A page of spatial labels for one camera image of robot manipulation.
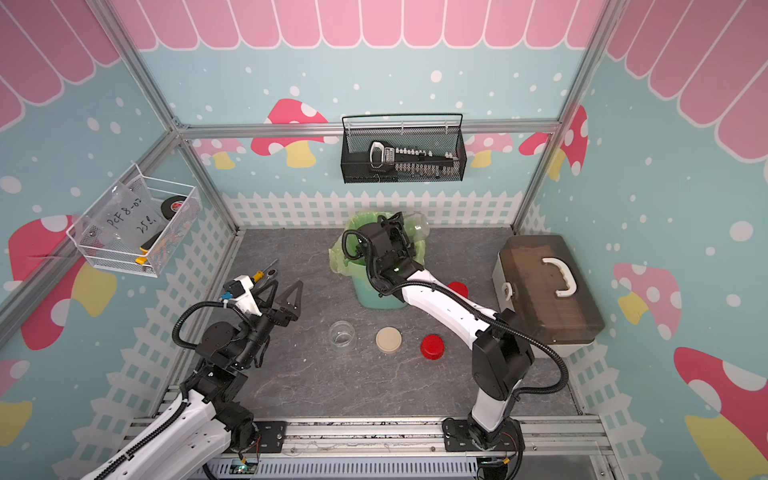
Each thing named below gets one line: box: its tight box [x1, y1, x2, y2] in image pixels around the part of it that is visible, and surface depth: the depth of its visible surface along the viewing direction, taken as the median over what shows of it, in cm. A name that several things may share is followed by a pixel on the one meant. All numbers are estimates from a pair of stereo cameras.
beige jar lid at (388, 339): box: [376, 326, 402, 352], surface depth 92 cm
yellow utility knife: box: [136, 230, 163, 265], surface depth 65 cm
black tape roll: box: [161, 195, 188, 220], surface depth 81 cm
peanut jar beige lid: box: [328, 320, 356, 353], surface depth 91 cm
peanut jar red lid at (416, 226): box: [404, 212, 430, 241], surface depth 76 cm
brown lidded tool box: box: [492, 234, 605, 357], surface depth 84 cm
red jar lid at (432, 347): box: [420, 334, 445, 361], surface depth 90 cm
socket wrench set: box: [368, 140, 460, 177], surface depth 91 cm
